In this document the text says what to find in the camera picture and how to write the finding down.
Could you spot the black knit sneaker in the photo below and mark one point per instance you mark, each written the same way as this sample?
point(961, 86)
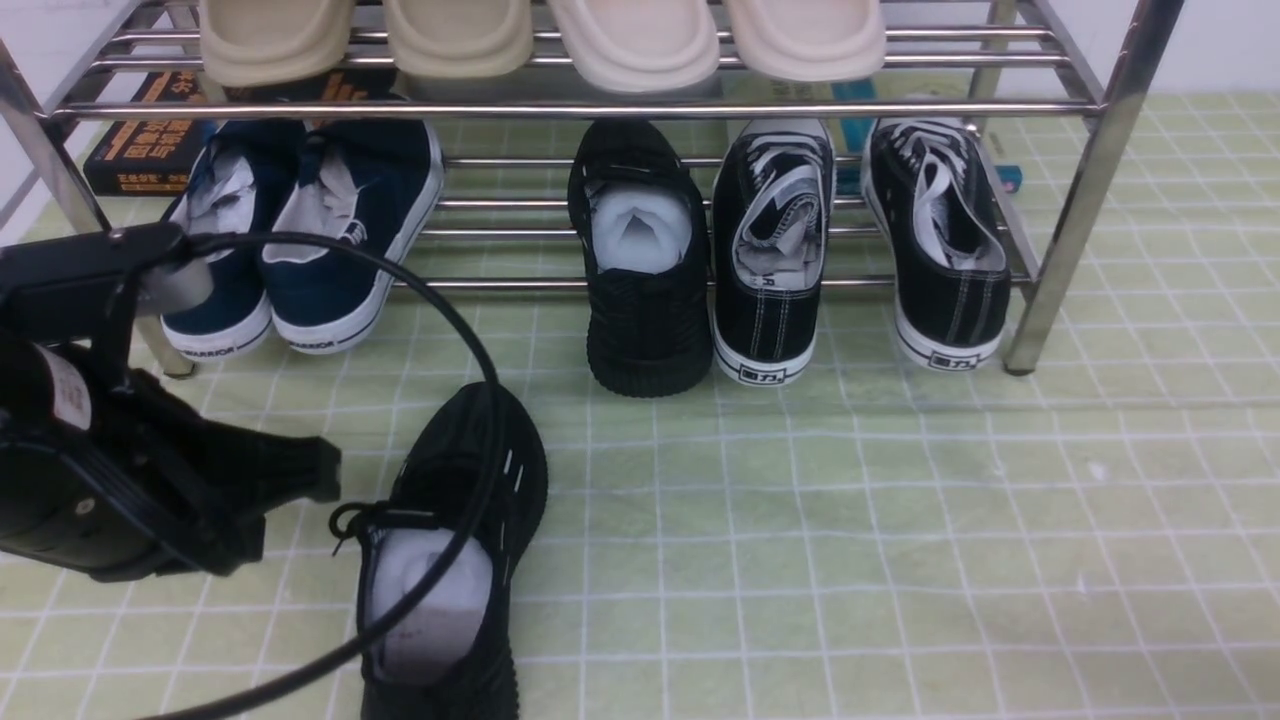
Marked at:
point(642, 225)
point(450, 658)

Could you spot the silver metal shoe rack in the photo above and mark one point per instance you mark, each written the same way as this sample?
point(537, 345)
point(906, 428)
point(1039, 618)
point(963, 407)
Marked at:
point(1023, 59)

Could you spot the black orange book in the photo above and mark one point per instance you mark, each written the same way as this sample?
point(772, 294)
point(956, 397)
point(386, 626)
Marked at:
point(152, 158)

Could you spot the cream slipper far right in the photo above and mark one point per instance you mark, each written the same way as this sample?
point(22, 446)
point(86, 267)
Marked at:
point(809, 41)

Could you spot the black white canvas sneaker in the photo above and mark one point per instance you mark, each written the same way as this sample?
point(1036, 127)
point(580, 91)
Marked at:
point(925, 185)
point(771, 206)

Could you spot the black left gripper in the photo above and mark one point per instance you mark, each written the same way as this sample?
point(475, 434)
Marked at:
point(87, 488)

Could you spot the black white canvas sneaker right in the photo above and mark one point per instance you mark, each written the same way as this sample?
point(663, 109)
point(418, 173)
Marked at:
point(925, 185)

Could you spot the navy canvas shoe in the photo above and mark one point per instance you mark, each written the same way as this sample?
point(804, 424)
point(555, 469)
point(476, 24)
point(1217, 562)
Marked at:
point(238, 184)
point(368, 185)

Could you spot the cream slipper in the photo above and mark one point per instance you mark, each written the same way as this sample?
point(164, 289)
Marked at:
point(809, 41)
point(639, 47)

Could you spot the navy canvas shoe right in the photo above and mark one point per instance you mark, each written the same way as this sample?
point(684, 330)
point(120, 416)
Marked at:
point(368, 185)

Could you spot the navy canvas shoe left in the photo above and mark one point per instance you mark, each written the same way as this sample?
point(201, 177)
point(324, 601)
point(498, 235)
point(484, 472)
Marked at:
point(238, 184)

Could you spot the tan slipper far left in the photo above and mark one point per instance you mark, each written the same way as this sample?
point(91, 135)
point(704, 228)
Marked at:
point(247, 44)

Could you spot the tan slipper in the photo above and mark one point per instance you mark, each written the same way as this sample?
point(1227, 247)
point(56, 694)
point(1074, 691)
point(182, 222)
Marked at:
point(459, 39)
point(247, 44)

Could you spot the black white canvas sneaker left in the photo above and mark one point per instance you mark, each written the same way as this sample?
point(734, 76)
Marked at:
point(771, 206)

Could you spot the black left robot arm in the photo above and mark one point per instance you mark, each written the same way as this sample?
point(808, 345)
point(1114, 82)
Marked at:
point(78, 296)

